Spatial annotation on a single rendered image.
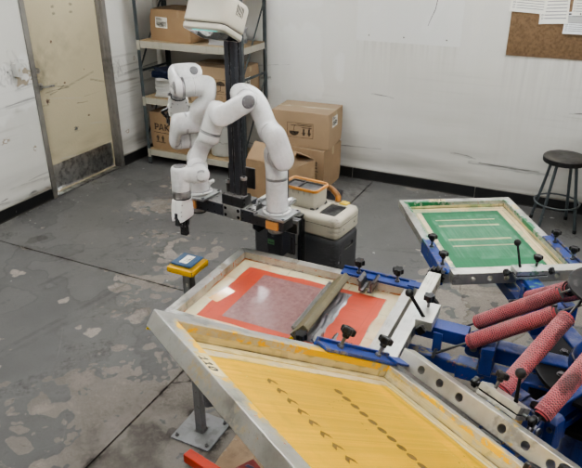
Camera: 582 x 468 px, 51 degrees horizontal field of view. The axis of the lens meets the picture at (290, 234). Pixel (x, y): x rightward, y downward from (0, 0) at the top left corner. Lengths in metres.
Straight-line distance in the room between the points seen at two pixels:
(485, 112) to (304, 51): 1.81
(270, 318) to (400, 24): 4.01
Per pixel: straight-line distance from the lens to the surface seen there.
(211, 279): 2.49
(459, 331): 2.15
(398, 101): 5.98
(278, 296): 2.42
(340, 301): 2.39
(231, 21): 2.46
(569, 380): 1.83
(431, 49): 5.82
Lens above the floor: 2.23
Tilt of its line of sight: 26 degrees down
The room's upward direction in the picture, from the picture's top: straight up
